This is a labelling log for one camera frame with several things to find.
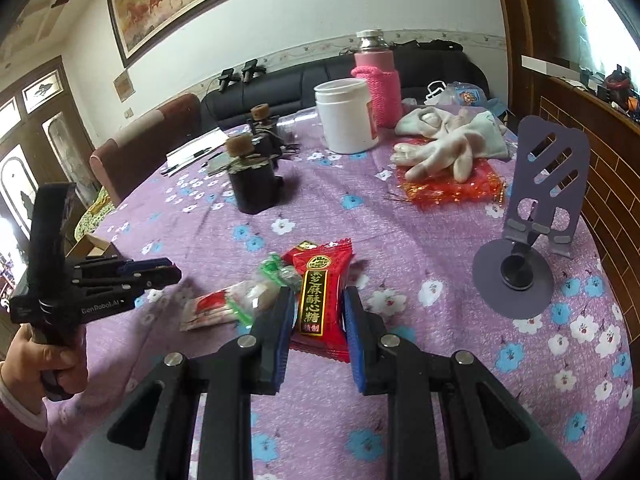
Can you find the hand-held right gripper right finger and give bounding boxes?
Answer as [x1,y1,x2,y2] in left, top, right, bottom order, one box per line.
[341,286,581,480]

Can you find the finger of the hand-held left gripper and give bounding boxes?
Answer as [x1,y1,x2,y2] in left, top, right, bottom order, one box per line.
[75,265,184,297]
[75,255,174,275]

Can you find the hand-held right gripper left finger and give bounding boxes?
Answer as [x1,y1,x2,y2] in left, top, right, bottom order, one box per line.
[70,287,297,480]

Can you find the brown cardboard box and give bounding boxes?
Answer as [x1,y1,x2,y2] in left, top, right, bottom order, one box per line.
[64,233,121,262]

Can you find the clear packet with green ends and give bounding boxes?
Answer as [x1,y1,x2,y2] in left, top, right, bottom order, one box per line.
[234,280,282,327]

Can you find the red and white snack packet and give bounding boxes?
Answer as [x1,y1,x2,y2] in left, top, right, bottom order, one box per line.
[179,284,251,332]

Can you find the red candy packet black label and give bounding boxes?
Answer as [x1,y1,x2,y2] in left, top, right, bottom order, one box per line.
[279,237,357,364]

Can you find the small green candy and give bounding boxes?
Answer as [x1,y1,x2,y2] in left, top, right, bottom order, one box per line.
[259,252,301,287]

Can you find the person's left forearm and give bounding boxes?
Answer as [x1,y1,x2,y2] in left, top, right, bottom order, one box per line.
[0,366,57,480]

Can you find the person's left hand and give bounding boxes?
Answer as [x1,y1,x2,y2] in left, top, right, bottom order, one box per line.
[0,323,89,414]

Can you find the green floral cloth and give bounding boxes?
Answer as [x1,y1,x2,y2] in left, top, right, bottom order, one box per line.
[74,187,114,241]

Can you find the purple floral tablecloth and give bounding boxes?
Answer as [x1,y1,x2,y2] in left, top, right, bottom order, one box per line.
[42,104,637,480]

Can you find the brown armchair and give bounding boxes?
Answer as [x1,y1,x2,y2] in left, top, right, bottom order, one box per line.
[89,92,202,207]

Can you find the wooden glass-panel door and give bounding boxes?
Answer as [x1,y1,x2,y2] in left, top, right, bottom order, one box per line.
[0,56,102,283]

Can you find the white paper sheets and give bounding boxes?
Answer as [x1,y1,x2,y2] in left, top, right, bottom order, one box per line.
[160,127,231,177]

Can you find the dark cylinder with cork knob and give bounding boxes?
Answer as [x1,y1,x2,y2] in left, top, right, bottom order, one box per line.
[248,103,287,161]
[226,134,284,215]

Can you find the red mesh bag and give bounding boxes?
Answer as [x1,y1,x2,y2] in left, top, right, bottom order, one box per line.
[396,157,509,206]

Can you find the white plastic jar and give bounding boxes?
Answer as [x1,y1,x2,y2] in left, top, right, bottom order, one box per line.
[313,78,381,155]

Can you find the white work gloves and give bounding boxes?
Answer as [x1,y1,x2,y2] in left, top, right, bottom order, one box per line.
[391,106,511,183]

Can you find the black leather sofa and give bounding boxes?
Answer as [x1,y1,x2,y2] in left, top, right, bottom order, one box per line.
[199,41,489,127]

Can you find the grey phone stand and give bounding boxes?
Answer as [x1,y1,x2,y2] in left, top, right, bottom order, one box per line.
[472,114,592,319]

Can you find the thermos with pink knitted sleeve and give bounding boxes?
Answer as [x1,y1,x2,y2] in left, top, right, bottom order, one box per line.
[349,29,403,129]

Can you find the framed horse painting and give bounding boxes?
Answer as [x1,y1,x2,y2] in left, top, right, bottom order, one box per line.
[105,0,314,69]

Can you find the white plastic bag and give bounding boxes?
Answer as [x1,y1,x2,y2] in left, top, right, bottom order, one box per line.
[424,79,491,109]

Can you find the brown wooden partition ledge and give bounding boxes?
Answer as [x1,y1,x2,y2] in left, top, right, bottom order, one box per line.
[489,0,640,313]

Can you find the flat white box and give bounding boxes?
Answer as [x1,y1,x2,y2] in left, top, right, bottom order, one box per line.
[521,54,576,78]

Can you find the red and black tool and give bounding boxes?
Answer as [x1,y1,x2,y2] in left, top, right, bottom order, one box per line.
[602,65,633,104]

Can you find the small wall plaque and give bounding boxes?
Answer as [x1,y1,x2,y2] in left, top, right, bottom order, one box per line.
[113,70,136,102]

